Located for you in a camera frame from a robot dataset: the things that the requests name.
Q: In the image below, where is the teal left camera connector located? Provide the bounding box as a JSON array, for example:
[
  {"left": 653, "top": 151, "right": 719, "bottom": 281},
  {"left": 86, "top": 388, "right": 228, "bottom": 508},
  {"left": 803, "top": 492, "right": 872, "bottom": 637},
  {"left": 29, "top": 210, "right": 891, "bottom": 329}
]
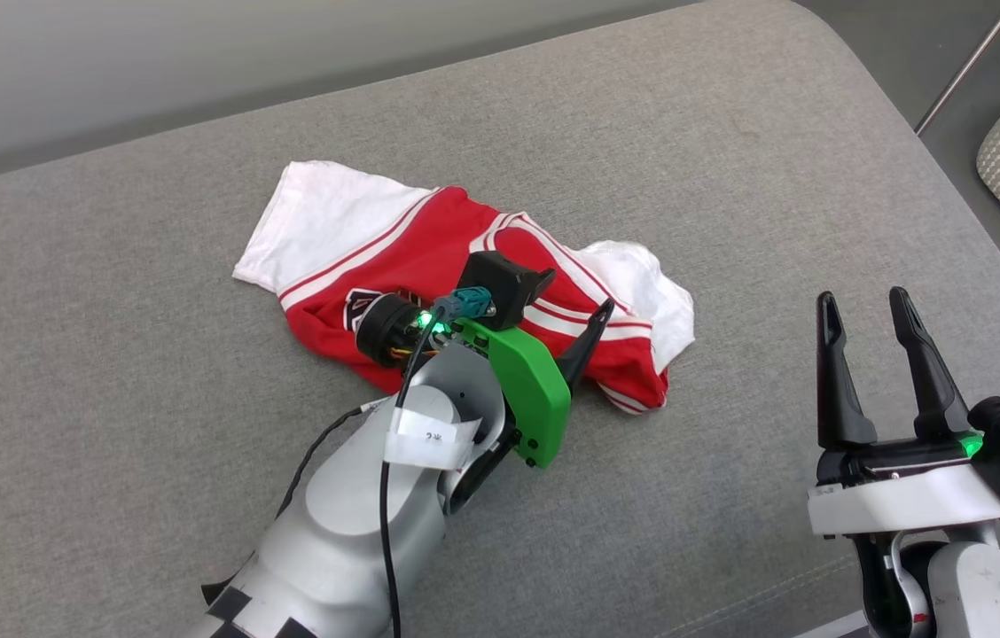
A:
[{"left": 432, "top": 286, "right": 496, "bottom": 322}]

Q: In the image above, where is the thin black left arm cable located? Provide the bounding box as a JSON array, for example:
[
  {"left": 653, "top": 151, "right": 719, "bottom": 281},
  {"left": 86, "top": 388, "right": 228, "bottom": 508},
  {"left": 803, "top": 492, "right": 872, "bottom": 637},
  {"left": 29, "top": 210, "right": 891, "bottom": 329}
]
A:
[{"left": 274, "top": 403, "right": 386, "bottom": 519}]

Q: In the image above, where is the white paper label tape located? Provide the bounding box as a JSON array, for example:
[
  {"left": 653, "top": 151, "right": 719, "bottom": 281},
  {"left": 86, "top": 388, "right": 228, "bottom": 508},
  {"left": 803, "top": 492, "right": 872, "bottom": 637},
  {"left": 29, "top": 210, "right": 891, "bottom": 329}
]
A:
[{"left": 383, "top": 409, "right": 483, "bottom": 471}]

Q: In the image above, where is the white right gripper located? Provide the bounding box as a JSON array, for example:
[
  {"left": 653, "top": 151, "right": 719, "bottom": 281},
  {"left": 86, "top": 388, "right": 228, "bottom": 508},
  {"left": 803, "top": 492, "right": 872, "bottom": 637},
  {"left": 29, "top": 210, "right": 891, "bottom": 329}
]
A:
[{"left": 809, "top": 286, "right": 1000, "bottom": 537}]

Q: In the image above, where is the white partition board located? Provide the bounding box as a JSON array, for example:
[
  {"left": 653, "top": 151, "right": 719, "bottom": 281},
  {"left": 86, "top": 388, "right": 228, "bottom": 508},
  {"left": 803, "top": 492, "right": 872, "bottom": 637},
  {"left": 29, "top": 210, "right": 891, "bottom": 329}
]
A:
[{"left": 0, "top": 0, "right": 714, "bottom": 191}]

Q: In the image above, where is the grey metal partition pole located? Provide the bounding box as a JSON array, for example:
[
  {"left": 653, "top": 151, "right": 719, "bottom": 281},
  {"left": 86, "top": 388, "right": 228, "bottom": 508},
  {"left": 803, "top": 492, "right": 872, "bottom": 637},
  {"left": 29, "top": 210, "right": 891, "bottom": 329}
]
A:
[{"left": 915, "top": 0, "right": 1000, "bottom": 136}]

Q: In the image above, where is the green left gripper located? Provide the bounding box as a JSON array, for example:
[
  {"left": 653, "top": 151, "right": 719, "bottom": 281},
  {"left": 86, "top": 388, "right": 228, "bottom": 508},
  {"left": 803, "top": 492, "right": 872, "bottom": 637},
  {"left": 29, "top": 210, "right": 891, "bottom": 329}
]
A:
[{"left": 451, "top": 268, "right": 616, "bottom": 471}]

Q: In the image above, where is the red white Bulls jersey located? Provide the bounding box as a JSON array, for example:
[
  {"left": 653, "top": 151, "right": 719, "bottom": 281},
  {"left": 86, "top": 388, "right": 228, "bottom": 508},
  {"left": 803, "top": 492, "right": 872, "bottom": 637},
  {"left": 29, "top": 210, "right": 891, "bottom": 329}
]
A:
[{"left": 232, "top": 159, "right": 696, "bottom": 416}]

